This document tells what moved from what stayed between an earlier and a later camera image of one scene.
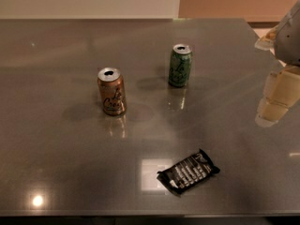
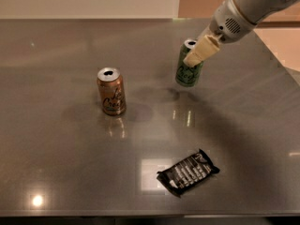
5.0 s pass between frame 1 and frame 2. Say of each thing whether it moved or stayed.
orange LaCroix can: stayed
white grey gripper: moved
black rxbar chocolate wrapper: stayed
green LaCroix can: moved
